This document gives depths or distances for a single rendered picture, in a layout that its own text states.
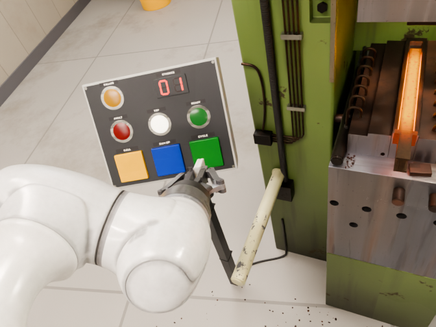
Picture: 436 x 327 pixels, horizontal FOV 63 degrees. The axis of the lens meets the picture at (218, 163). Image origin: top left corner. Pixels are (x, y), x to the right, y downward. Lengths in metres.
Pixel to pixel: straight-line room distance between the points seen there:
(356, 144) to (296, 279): 0.97
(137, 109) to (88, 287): 1.35
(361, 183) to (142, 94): 0.59
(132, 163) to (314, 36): 0.55
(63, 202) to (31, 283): 0.09
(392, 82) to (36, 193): 0.91
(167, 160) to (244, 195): 1.20
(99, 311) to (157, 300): 1.59
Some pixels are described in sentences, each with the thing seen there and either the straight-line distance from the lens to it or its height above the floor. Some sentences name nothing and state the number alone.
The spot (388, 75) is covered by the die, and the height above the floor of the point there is 0.99.
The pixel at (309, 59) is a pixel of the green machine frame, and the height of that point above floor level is 1.10.
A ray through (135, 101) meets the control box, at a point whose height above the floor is 1.15.
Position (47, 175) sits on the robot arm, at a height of 1.35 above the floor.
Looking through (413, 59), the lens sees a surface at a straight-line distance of 1.15.
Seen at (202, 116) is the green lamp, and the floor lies 1.09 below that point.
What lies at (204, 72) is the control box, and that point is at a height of 1.18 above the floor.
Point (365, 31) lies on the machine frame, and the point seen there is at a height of 0.99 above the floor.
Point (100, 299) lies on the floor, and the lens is 2.02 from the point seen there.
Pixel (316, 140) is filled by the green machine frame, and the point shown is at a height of 0.80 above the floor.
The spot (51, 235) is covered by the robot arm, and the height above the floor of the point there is 1.34.
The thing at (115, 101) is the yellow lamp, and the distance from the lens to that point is 0.92.
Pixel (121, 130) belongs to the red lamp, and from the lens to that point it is 0.93.
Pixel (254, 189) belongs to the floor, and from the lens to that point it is 2.09.
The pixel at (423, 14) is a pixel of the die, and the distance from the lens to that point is 0.76.
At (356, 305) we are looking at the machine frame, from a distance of 1.66.
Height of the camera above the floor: 1.63
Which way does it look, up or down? 46 degrees down
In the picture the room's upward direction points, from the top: 17 degrees counter-clockwise
